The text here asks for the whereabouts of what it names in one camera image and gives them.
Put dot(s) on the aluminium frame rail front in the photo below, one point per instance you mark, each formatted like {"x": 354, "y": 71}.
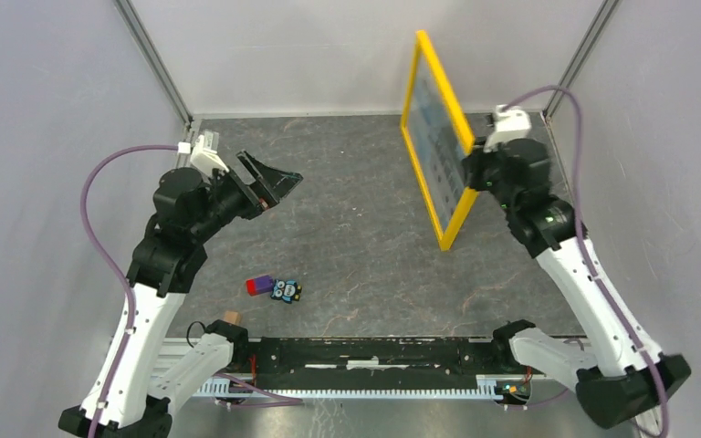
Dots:
{"x": 615, "y": 381}

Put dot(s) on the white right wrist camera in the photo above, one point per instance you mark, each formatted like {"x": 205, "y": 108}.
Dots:
{"x": 509, "y": 123}

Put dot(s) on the building and sky photo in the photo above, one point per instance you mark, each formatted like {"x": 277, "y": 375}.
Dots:
{"x": 437, "y": 148}

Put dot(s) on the aluminium corner post right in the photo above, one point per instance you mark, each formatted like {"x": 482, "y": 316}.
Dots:
{"x": 590, "y": 39}

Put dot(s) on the aluminium corner post left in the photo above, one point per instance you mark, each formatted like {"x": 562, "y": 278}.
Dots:
{"x": 148, "y": 49}

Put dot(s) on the small wooden block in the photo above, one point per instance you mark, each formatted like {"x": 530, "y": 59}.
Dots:
{"x": 232, "y": 317}

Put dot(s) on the yellow wooden picture frame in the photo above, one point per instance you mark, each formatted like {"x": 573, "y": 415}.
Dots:
{"x": 423, "y": 47}

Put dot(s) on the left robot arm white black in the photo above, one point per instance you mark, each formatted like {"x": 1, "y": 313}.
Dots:
{"x": 151, "y": 302}

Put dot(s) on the red purple block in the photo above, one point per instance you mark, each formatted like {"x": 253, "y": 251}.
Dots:
{"x": 259, "y": 285}

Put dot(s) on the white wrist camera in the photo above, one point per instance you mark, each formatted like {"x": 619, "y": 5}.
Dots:
{"x": 205, "y": 151}
{"x": 509, "y": 123}

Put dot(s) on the aluminium corner post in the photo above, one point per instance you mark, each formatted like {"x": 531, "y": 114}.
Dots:
{"x": 590, "y": 39}
{"x": 148, "y": 49}

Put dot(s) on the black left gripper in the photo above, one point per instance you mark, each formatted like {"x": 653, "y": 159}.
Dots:
{"x": 271, "y": 185}

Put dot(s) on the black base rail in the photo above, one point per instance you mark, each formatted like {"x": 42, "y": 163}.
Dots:
{"x": 394, "y": 363}

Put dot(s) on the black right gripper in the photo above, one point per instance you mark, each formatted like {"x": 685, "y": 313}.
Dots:
{"x": 473, "y": 163}

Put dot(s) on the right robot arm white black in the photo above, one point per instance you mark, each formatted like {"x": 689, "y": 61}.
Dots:
{"x": 592, "y": 314}

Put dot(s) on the blue owl figure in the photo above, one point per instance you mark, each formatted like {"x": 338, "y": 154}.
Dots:
{"x": 287, "y": 291}

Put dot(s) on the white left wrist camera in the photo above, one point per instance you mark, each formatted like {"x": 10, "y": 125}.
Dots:
{"x": 205, "y": 151}

